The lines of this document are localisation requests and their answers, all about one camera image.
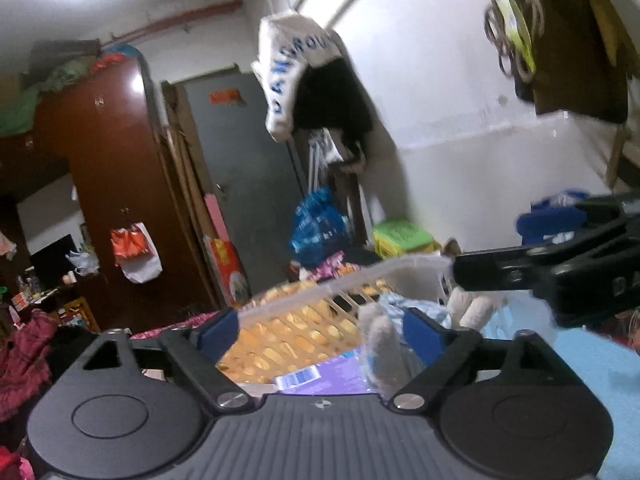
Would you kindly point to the pile of dark clothes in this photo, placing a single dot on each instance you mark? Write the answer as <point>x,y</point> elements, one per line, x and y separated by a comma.
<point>25,355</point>

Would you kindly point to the black hanging garment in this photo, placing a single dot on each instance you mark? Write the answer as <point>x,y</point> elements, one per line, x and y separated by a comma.
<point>335,100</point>

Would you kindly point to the grey door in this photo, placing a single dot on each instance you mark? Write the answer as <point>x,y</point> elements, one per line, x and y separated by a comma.
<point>245,175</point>

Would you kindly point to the metal crutches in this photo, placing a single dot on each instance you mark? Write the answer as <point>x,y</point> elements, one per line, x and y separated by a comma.
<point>322,155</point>

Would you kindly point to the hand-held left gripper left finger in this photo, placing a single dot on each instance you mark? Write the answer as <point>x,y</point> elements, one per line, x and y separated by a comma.
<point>220,329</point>

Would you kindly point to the wooden boards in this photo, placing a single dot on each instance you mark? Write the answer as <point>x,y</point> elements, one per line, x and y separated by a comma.
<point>190,185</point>

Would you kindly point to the purple tissue pack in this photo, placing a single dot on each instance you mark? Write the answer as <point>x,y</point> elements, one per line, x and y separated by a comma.
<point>330,375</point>

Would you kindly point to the blue plastic bag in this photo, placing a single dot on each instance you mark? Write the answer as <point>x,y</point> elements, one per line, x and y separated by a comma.
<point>317,225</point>

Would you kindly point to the red printed box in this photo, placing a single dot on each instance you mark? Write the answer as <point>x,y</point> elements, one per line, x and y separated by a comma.
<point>230,270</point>

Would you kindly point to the white printed hoodie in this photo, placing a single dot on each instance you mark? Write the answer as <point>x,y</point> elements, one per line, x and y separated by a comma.
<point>287,55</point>

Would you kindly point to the brown wooden wardrobe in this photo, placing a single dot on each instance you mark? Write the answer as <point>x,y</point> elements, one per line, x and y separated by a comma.
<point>115,170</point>

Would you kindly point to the olive hanging bag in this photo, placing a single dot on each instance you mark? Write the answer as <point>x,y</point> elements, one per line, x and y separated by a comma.
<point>580,35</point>

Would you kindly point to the red ceiling pipe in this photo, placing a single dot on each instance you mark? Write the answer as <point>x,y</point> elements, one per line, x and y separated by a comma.
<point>175,17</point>

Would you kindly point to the green cloth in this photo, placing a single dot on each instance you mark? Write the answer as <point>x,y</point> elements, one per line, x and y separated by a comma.
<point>35,95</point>

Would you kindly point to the clear plastic bag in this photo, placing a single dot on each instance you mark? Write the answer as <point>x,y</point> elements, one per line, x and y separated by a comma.
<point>400,305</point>

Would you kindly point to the green plastic stool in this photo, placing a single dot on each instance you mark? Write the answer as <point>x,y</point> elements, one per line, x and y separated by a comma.
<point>402,237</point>

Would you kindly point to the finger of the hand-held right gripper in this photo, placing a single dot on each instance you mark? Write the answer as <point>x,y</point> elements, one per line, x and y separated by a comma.
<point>500,269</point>
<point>555,222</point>

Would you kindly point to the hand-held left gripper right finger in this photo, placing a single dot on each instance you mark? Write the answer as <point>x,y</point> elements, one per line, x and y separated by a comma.
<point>421,334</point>

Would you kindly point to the orange and white plastic bag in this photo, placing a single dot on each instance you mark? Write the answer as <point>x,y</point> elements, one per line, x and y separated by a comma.
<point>135,252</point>

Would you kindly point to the white plastic basket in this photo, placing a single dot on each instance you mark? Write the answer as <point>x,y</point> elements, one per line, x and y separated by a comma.
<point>310,305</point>

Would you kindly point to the black television screen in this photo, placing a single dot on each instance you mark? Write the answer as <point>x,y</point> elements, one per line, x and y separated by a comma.
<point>52,260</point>

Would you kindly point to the beige plush toy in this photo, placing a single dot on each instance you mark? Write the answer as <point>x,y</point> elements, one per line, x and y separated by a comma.
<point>385,355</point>

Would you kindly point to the yellow green hanging bag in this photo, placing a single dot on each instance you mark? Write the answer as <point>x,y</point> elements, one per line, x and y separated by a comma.
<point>510,15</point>

